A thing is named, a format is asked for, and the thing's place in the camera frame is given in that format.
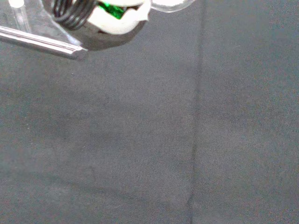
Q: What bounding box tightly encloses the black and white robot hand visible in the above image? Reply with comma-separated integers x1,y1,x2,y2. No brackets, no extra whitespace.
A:
43,0,151,51

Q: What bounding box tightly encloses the clear acrylic funnel stand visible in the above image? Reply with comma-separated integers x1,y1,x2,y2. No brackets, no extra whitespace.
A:
0,0,89,61

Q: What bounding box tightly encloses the black cloth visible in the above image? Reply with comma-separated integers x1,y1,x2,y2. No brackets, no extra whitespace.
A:
0,0,299,224

